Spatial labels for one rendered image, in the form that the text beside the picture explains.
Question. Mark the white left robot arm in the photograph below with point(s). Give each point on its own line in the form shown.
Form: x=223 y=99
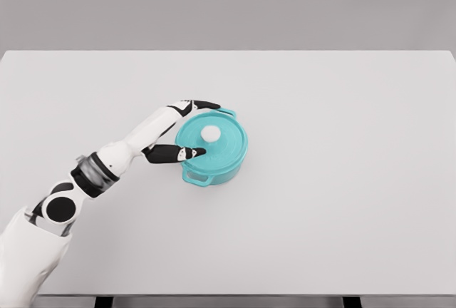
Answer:
x=46 y=222

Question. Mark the teal pot lid white knob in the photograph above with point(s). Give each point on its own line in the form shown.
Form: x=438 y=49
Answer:
x=213 y=138

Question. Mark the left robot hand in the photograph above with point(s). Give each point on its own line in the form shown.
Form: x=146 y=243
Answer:
x=153 y=128

